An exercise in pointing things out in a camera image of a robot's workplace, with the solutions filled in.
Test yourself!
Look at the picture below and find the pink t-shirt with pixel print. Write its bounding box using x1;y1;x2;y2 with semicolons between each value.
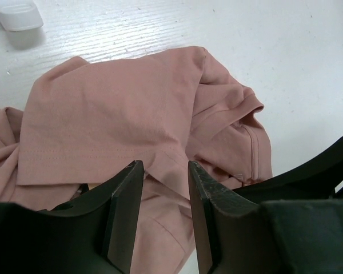
0;46;272;273

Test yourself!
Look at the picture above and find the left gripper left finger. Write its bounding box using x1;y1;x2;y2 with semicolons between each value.
45;160;144;273

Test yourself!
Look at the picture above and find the white clothes rack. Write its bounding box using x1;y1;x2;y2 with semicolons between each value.
0;0;43;32

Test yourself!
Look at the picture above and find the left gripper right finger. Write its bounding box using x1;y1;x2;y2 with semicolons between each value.
188;162;263;273

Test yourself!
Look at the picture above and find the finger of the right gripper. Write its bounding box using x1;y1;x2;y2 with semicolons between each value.
234;136;343;200

